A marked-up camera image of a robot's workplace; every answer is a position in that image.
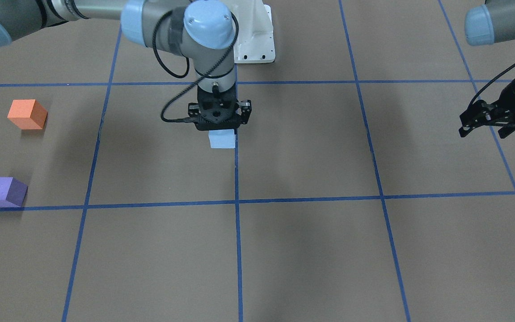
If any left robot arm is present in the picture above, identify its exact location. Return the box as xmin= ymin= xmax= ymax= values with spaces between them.
xmin=459 ymin=0 xmax=515 ymax=139

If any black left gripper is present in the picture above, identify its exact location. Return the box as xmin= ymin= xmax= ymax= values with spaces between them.
xmin=459 ymin=79 xmax=515 ymax=139

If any orange foam block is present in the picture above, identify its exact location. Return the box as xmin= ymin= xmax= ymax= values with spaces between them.
xmin=7 ymin=99 xmax=48 ymax=130

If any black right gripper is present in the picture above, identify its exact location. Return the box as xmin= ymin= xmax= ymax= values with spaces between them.
xmin=188 ymin=84 xmax=252 ymax=131

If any purple foam block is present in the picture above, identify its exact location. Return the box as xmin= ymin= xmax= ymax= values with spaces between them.
xmin=0 ymin=177 xmax=27 ymax=208

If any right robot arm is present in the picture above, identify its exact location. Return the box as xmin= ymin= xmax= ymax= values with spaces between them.
xmin=0 ymin=0 xmax=252 ymax=131

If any light blue foam block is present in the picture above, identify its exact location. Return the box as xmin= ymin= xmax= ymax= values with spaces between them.
xmin=208 ymin=130 xmax=236 ymax=149

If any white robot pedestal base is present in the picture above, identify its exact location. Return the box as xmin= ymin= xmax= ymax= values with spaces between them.
xmin=232 ymin=0 xmax=276 ymax=64

